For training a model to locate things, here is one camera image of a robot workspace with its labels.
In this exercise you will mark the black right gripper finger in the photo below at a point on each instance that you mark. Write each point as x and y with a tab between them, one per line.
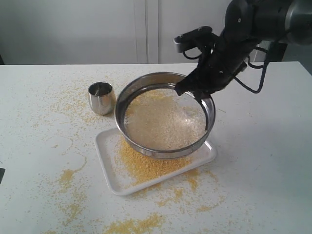
201	95
187	84

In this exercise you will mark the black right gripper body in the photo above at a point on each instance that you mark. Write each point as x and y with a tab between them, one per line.
220	68

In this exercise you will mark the round stainless steel sieve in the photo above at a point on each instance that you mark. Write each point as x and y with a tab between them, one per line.
153	81

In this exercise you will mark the stainless steel cup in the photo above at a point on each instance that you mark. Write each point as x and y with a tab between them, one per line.
101	98

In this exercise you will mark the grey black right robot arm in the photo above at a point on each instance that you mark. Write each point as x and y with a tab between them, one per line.
247	24

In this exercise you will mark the grain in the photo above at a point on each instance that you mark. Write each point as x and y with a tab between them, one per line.
161	120

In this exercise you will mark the yellow millet pile on tray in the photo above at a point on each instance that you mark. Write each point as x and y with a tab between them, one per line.
140	168

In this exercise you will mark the white plastic tray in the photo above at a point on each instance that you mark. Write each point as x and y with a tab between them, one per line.
106	145

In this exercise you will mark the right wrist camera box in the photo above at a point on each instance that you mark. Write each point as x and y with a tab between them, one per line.
192	39

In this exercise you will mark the black vertical post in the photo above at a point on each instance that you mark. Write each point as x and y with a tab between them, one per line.
276	52

